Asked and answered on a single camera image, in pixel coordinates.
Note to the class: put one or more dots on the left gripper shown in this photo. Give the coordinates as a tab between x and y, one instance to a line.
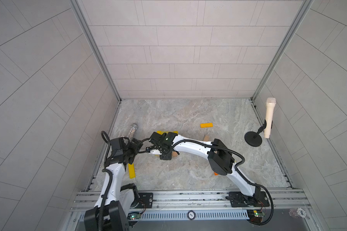
134	148

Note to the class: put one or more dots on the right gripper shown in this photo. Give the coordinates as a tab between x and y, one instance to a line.
166	156

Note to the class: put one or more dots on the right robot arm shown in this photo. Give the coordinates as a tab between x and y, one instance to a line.
223	161

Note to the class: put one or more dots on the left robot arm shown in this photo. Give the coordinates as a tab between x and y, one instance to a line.
110	213

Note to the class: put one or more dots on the glitter silver microphone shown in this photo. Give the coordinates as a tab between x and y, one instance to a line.
132	130

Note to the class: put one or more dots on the amber orange far block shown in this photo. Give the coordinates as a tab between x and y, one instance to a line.
206	125

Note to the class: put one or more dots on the left circuit board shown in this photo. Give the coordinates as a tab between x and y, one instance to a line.
134	216

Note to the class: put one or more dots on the circuit board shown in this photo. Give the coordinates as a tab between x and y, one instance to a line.
134	216
256	215

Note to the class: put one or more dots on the right circuit board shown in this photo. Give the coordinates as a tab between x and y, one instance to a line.
256	215

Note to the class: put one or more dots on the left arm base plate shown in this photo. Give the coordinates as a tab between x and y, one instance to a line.
145	200

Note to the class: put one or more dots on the round sticker on rail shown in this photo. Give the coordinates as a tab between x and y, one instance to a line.
191	215

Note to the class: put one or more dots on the aluminium rail frame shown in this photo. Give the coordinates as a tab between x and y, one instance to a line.
213	205

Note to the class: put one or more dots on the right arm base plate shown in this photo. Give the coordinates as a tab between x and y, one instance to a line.
259	199

